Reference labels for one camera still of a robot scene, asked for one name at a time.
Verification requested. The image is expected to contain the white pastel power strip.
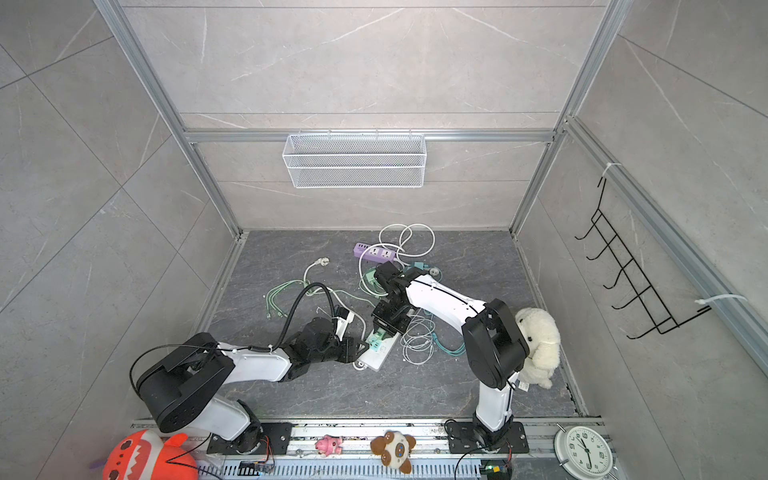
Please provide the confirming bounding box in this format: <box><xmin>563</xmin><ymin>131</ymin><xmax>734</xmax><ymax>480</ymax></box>
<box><xmin>353</xmin><ymin>330</ymin><xmax>401</xmax><ymax>372</ymax></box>

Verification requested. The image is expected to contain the white charger with cable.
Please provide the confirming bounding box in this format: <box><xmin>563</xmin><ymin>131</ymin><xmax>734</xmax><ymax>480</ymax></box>
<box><xmin>400</xmin><ymin>316</ymin><xmax>435</xmax><ymax>366</ymax></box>

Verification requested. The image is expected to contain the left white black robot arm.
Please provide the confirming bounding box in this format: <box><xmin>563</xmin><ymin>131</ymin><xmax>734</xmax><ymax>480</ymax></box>
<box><xmin>128</xmin><ymin>282</ymin><xmax>369</xmax><ymax>454</ymax></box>

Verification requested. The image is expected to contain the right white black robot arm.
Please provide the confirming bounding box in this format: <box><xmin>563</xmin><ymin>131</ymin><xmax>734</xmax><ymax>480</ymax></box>
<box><xmin>372</xmin><ymin>262</ymin><xmax>530</xmax><ymax>454</ymax></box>

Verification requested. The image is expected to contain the purple power strip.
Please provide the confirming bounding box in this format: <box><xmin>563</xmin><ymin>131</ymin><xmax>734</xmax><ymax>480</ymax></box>
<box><xmin>353</xmin><ymin>243</ymin><xmax>396</xmax><ymax>264</ymax></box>

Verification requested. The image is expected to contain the small pink plush toy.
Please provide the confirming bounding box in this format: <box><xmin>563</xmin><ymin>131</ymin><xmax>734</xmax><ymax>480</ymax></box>
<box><xmin>315</xmin><ymin>435</ymin><xmax>343</xmax><ymax>457</ymax></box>

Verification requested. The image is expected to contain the brown white plush toy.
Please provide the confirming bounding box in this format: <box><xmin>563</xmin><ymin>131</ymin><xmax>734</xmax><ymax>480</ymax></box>
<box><xmin>370</xmin><ymin>431</ymin><xmax>417</xmax><ymax>474</ymax></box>

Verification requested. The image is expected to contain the white plush dog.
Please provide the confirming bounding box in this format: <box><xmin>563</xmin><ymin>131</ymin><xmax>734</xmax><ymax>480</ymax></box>
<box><xmin>515</xmin><ymin>308</ymin><xmax>561</xmax><ymax>389</ymax></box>

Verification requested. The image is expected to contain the red monster plush toy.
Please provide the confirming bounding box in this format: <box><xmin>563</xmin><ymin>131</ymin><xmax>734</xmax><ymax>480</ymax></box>
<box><xmin>102</xmin><ymin>430</ymin><xmax>199</xmax><ymax>480</ymax></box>

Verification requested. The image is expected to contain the white analog clock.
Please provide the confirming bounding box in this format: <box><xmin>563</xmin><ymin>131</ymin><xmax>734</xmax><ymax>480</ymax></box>
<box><xmin>554</xmin><ymin>426</ymin><xmax>614</xmax><ymax>480</ymax></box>

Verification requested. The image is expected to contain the white coiled power cord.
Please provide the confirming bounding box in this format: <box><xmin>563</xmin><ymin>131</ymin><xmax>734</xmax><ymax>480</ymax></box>
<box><xmin>358</xmin><ymin>223</ymin><xmax>437</xmax><ymax>265</ymax></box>

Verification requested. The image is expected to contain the teal cable bundle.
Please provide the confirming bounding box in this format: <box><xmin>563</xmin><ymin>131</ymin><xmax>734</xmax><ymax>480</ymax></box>
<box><xmin>431</xmin><ymin>332</ymin><xmax>468</xmax><ymax>359</ymax></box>

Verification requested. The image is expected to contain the white strip power cord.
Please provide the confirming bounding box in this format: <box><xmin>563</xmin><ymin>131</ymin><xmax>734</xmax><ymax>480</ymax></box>
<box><xmin>302</xmin><ymin>256</ymin><xmax>368</xmax><ymax>337</ymax></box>

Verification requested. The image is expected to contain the white wire mesh basket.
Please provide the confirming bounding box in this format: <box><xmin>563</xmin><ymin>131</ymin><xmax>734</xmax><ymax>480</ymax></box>
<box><xmin>282</xmin><ymin>133</ymin><xmax>428</xmax><ymax>189</ymax></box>

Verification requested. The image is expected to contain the black wall hook rack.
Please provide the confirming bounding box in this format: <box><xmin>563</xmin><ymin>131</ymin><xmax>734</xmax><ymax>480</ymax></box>
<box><xmin>574</xmin><ymin>178</ymin><xmax>712</xmax><ymax>340</ymax></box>

